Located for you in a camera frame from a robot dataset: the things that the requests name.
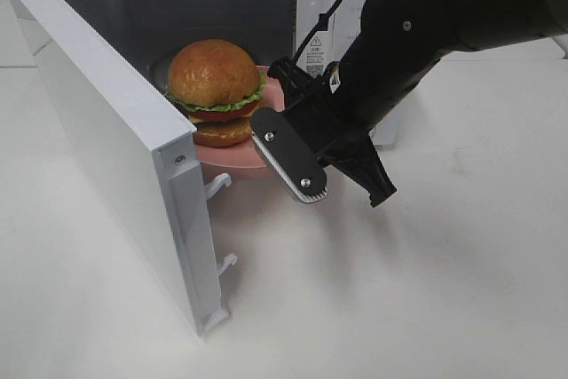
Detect burger with lettuce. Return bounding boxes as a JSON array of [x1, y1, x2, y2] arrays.
[[165, 39, 265, 148]]

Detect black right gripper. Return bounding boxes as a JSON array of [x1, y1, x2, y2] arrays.
[[250, 57, 397, 208]]

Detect white microwave door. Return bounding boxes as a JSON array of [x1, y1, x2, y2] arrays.
[[10, 0, 236, 335]]

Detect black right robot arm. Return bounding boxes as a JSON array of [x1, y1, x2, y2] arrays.
[[251, 0, 567, 206]]

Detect pink round plate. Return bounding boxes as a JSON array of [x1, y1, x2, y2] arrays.
[[194, 66, 284, 180]]

